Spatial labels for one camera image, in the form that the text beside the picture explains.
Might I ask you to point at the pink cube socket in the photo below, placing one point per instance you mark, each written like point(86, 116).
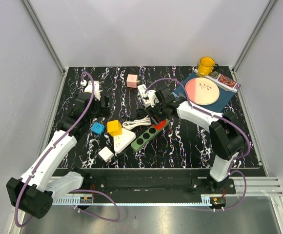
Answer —
point(132, 81)

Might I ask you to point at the white triangular power strip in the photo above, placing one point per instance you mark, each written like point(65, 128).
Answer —
point(123, 140)

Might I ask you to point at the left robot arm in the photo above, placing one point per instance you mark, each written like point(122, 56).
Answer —
point(33, 192)

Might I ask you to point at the pink cream plate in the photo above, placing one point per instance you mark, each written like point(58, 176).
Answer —
point(202, 91)

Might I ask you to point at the white rectangular power strip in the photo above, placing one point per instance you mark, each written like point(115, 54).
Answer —
point(142, 91)

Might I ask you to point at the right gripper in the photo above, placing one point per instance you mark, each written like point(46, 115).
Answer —
point(151, 111)

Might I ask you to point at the yellow cube socket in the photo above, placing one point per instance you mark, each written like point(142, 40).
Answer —
point(114, 128)

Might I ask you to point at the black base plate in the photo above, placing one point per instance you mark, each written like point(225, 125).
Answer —
point(150, 186)

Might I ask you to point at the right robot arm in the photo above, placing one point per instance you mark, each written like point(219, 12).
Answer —
point(225, 135)

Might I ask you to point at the white cube charger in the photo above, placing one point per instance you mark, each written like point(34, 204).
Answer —
point(106, 154)

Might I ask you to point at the yellow mug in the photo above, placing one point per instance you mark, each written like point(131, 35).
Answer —
point(206, 66)

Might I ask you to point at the green power strip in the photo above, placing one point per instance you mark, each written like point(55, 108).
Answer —
point(145, 137)

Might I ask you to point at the red cube socket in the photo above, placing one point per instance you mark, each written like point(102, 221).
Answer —
point(160, 125)

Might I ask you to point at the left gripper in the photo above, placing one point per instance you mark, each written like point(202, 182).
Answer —
point(103, 111)

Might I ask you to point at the blue plug adapter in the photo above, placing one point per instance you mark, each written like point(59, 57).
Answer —
point(97, 128)

